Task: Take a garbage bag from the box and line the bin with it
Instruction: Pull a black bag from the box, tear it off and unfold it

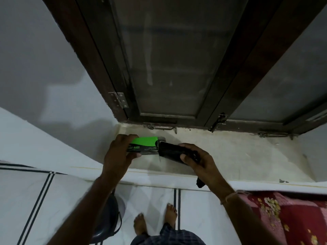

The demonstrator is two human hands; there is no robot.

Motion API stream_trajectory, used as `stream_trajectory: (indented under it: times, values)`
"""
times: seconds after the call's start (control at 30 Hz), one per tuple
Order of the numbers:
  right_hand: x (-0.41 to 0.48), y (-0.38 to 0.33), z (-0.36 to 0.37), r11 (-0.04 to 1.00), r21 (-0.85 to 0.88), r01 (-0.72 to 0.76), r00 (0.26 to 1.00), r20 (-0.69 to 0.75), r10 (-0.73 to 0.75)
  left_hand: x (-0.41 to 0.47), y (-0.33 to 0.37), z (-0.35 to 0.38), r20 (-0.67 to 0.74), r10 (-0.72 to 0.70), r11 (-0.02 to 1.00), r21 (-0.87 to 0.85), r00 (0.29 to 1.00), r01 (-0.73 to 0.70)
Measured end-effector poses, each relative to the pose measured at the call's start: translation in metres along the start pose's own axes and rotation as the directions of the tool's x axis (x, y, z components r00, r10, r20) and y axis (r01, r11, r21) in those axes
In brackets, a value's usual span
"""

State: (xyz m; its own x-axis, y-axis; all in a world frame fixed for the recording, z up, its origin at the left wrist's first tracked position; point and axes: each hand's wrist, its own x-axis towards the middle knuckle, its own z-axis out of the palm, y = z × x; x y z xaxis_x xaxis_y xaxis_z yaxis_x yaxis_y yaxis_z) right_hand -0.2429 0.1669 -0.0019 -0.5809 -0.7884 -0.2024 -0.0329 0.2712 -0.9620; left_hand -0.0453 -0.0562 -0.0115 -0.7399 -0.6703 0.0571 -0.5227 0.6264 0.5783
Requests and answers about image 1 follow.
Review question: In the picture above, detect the person's foot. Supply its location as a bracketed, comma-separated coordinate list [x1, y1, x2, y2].
[164, 203, 178, 229]
[133, 213, 149, 237]

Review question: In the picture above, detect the dark plaid garment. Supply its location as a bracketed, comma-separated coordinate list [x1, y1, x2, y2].
[130, 222, 207, 245]

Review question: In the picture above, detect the metal hook latch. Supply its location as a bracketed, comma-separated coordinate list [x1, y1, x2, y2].
[258, 131, 300, 141]
[147, 124, 178, 135]

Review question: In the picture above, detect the person's right hand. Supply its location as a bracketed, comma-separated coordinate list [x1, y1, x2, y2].
[178, 143, 236, 200]

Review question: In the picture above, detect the metal window bolt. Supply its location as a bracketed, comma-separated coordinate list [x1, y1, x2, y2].
[208, 113, 228, 133]

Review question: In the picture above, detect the person's left hand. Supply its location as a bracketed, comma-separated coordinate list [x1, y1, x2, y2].
[102, 134, 142, 185]

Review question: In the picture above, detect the green garbage bag box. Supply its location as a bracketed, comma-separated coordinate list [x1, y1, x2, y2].
[127, 136, 160, 156]

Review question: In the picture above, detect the black round stool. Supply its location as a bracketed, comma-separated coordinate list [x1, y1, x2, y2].
[90, 189, 126, 245]

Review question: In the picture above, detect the thread wrist band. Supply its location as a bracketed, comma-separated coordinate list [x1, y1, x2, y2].
[220, 190, 252, 205]

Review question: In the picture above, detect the person's left foot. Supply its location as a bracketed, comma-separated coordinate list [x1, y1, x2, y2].
[133, 213, 149, 237]

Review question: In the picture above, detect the black garbage bag roll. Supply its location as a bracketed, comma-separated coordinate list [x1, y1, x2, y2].
[158, 141, 205, 188]

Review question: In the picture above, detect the person's right forearm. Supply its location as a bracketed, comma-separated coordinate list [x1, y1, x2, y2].
[220, 191, 283, 245]

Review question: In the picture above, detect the frosted glass window pane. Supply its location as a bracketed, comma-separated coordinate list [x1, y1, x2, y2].
[229, 4, 327, 123]
[108, 0, 250, 118]

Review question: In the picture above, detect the red floral cloth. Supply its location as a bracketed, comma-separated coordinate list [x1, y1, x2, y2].
[236, 190, 327, 245]

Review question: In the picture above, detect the white stone window sill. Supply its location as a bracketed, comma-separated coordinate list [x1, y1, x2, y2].
[115, 122, 318, 183]

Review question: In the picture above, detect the silver metal door hinge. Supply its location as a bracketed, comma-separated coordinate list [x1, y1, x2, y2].
[108, 92, 130, 109]

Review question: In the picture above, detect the person's right foot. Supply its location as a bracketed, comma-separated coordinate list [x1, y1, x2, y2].
[164, 203, 178, 229]

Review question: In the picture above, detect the dark wooden window frame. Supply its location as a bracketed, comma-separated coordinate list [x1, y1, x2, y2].
[41, 0, 327, 135]

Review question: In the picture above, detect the person's left forearm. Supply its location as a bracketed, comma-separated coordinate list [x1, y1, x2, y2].
[47, 175, 121, 245]

